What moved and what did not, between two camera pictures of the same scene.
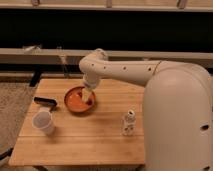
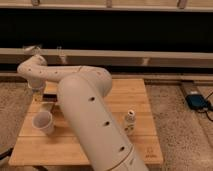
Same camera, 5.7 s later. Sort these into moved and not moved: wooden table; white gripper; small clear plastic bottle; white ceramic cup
Moved: white gripper
Not moved: white ceramic cup; wooden table; small clear plastic bottle
